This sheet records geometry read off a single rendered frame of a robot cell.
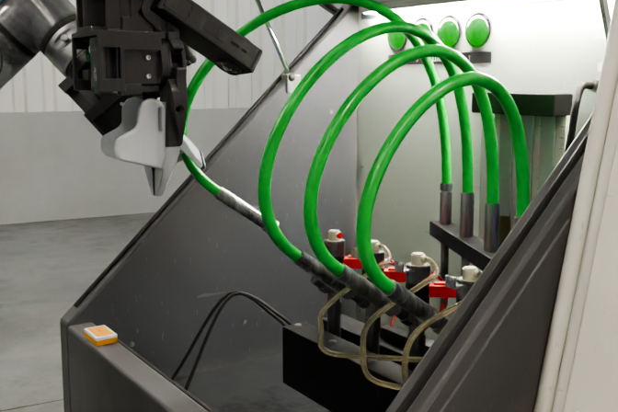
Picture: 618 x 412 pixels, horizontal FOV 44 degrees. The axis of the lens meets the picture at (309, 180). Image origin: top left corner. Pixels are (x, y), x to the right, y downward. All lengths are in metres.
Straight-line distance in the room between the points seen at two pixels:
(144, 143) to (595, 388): 0.45
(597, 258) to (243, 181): 0.70
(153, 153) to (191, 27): 0.12
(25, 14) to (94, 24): 0.39
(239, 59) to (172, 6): 0.08
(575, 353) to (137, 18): 0.49
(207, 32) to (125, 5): 0.08
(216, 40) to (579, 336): 0.42
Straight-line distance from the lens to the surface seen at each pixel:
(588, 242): 0.75
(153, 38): 0.70
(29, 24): 1.10
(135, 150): 0.71
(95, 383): 1.12
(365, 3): 1.08
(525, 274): 0.73
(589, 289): 0.74
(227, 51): 0.74
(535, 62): 1.12
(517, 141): 0.86
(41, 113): 7.40
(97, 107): 1.04
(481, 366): 0.71
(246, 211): 1.05
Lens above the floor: 1.31
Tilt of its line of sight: 8 degrees down
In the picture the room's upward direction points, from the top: straight up
